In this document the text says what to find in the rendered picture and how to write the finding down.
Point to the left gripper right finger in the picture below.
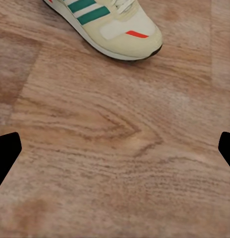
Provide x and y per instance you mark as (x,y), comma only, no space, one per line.
(224,146)

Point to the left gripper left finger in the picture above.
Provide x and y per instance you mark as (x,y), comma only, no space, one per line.
(10,148)

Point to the gym shoe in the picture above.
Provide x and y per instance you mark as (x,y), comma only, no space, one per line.
(119,29)

